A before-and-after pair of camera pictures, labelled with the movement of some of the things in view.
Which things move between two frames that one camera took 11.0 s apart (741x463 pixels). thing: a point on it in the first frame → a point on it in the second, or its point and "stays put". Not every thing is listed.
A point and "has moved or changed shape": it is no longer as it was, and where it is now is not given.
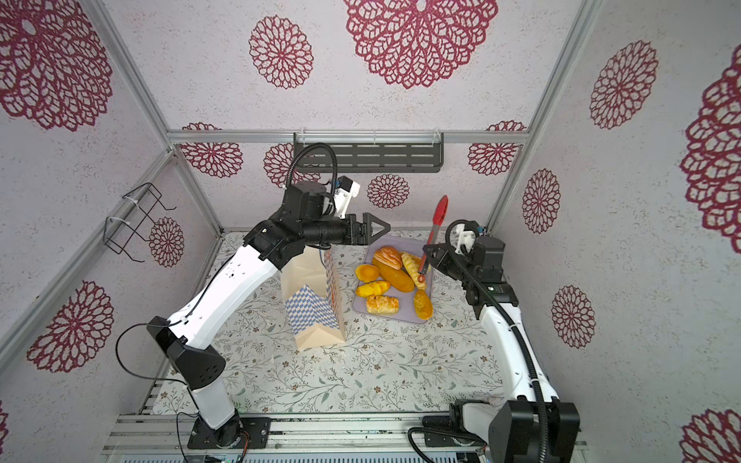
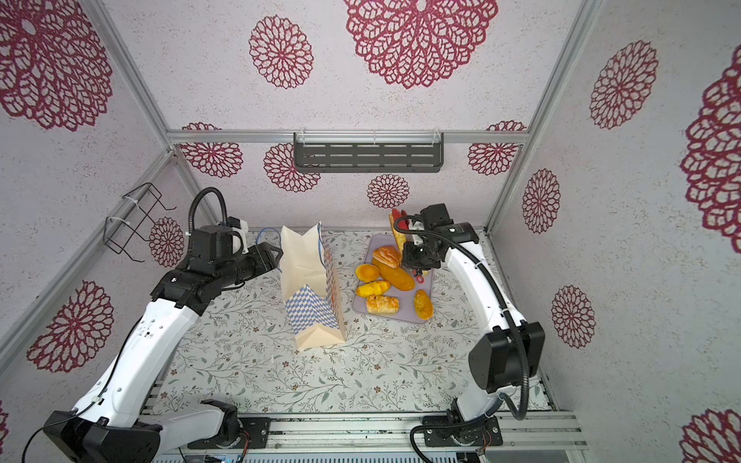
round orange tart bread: (367, 273) stays put
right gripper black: (443, 260) → (408, 258)
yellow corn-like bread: (413, 265) → (399, 236)
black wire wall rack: (118, 234) stays put
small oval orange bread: (423, 305) stays put
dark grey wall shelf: (370, 151) stays put
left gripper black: (357, 238) → (263, 258)
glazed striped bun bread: (389, 256) stays put
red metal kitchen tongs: (440, 213) has moved or changed shape
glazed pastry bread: (382, 305) stays put
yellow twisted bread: (367, 290) stays put
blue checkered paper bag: (310, 287) stays put
